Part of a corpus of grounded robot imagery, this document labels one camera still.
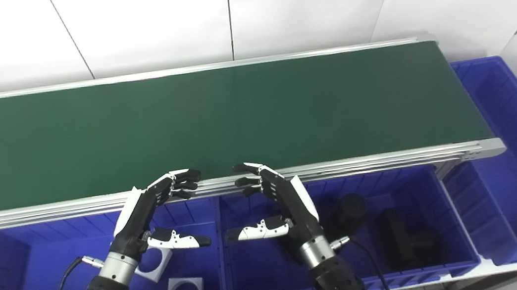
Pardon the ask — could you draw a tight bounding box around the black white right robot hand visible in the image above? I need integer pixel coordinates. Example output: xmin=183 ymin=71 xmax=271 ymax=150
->
xmin=215 ymin=153 xmax=326 ymax=258

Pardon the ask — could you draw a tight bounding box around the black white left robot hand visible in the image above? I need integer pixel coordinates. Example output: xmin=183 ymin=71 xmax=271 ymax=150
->
xmin=102 ymin=167 xmax=212 ymax=260

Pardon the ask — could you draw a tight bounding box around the black cylindrical part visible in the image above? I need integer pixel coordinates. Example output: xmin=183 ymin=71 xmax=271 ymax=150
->
xmin=320 ymin=192 xmax=372 ymax=244

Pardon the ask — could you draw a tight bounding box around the green conveyor belt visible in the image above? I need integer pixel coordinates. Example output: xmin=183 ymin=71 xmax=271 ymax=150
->
xmin=0 ymin=34 xmax=496 ymax=212
xmin=0 ymin=27 xmax=509 ymax=232

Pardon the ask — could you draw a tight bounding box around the black block part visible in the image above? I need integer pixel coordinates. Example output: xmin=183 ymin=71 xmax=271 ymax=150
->
xmin=375 ymin=203 xmax=442 ymax=273

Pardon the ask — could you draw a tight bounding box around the aluminium conveyor leg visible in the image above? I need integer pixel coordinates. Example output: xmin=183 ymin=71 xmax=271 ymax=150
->
xmin=433 ymin=159 xmax=468 ymax=187

